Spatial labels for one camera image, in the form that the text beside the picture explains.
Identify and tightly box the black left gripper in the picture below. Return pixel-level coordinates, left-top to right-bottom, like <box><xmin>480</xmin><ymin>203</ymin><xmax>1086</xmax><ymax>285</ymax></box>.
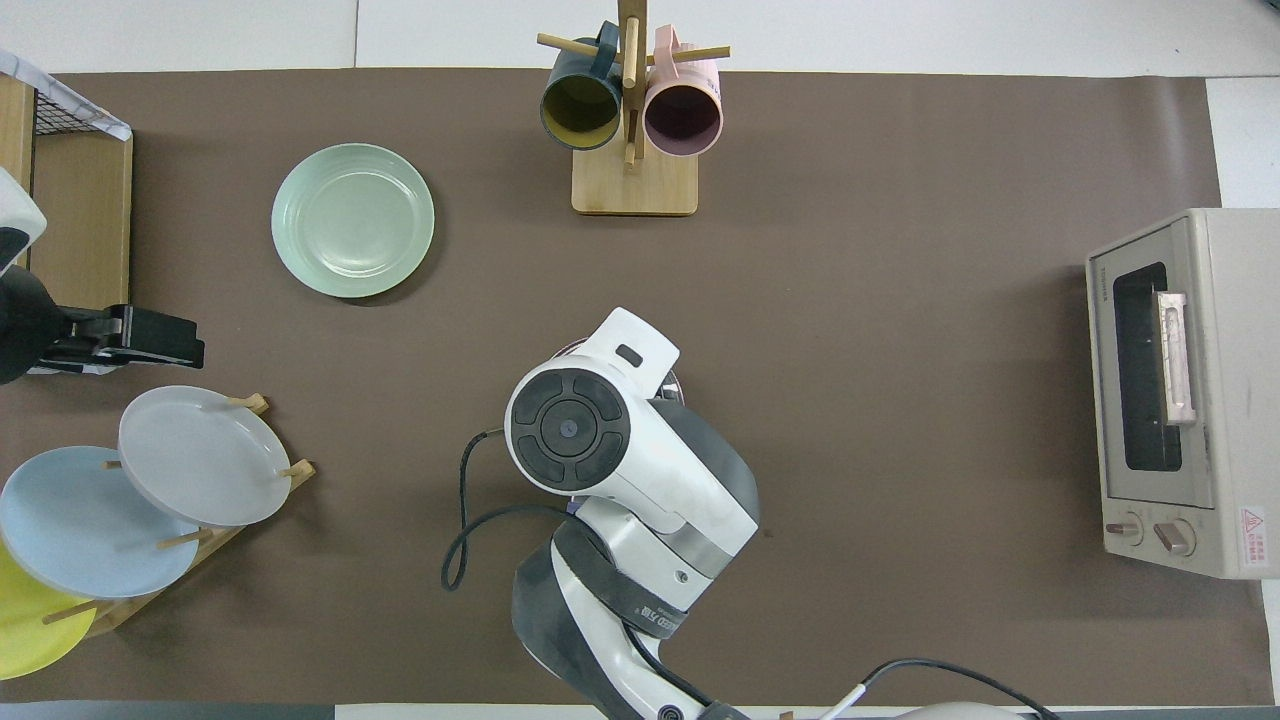
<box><xmin>0</xmin><ymin>265</ymin><xmax>207</xmax><ymax>387</ymax></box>

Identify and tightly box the pale green plate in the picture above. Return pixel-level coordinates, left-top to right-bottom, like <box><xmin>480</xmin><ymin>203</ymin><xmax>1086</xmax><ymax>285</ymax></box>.
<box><xmin>270</xmin><ymin>142</ymin><xmax>437</xmax><ymax>300</ymax></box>

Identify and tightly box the pink ribbed mug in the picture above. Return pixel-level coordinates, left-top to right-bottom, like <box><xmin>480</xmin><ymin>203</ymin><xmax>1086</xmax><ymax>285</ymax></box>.
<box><xmin>642</xmin><ymin>24</ymin><xmax>725</xmax><ymax>159</ymax></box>

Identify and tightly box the black wire basket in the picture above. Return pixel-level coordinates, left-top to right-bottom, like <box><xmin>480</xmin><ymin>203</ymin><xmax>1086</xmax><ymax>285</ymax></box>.
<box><xmin>32</xmin><ymin>84</ymin><xmax>113</xmax><ymax>137</ymax></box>

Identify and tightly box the grey plate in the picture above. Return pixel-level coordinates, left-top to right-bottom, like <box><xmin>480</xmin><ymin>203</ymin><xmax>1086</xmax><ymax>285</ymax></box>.
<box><xmin>117</xmin><ymin>385</ymin><xmax>294</xmax><ymax>528</ymax></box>

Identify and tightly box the light blue plate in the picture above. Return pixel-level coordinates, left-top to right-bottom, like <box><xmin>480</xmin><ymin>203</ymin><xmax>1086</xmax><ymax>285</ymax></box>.
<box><xmin>0</xmin><ymin>445</ymin><xmax>202</xmax><ymax>600</ymax></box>

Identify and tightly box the yellow plate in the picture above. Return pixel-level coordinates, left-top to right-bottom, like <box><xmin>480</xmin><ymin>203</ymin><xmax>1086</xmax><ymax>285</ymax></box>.
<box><xmin>0</xmin><ymin>540</ymin><xmax>99</xmax><ymax>682</ymax></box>

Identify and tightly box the dark teal mug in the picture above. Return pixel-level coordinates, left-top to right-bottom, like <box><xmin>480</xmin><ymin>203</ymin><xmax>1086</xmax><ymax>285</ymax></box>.
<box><xmin>539</xmin><ymin>21</ymin><xmax>625</xmax><ymax>153</ymax></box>

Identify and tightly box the brown table mat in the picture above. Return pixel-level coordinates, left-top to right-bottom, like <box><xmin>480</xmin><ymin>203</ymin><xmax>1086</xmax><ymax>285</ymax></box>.
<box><xmin>0</xmin><ymin>67</ymin><xmax>1272</xmax><ymax>707</ymax></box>

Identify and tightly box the white checked cloth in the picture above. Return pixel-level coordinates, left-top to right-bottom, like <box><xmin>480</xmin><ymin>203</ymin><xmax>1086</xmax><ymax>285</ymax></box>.
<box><xmin>0</xmin><ymin>47</ymin><xmax>134</xmax><ymax>144</ymax></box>

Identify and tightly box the wooden mug tree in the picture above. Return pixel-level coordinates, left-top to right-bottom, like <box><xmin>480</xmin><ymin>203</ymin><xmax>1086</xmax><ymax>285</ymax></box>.
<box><xmin>536</xmin><ymin>0</ymin><xmax>732</xmax><ymax>218</ymax></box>

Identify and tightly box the wooden plate rack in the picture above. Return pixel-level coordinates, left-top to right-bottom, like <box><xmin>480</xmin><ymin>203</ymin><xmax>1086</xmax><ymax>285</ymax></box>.
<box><xmin>40</xmin><ymin>392</ymin><xmax>318</xmax><ymax>639</ymax></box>

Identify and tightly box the beige toaster oven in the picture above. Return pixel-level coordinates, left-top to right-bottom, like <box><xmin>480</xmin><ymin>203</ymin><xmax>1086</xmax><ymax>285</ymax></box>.
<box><xmin>1085</xmin><ymin>207</ymin><xmax>1280</xmax><ymax>582</ymax></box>

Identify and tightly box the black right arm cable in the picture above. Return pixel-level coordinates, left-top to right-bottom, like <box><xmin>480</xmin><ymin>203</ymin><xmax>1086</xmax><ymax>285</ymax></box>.
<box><xmin>441</xmin><ymin>427</ymin><xmax>603</xmax><ymax>592</ymax></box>

